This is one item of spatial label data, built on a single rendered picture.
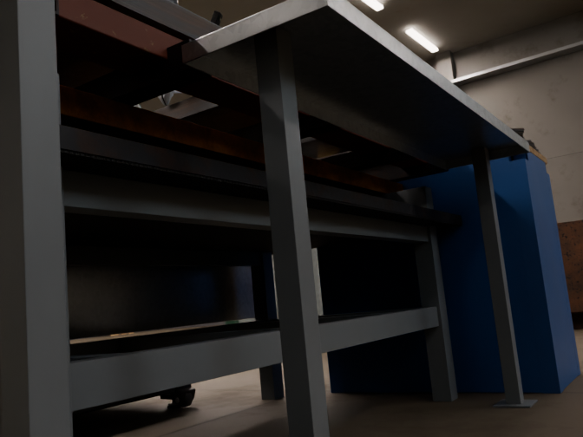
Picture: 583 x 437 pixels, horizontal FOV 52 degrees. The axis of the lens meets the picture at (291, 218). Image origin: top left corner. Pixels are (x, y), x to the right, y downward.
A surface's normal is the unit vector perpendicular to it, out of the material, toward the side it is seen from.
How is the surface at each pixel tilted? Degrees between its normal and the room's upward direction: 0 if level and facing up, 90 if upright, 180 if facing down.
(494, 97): 90
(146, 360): 90
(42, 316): 90
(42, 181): 90
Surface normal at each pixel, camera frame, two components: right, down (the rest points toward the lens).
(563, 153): -0.58, -0.07
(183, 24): 0.83, -0.15
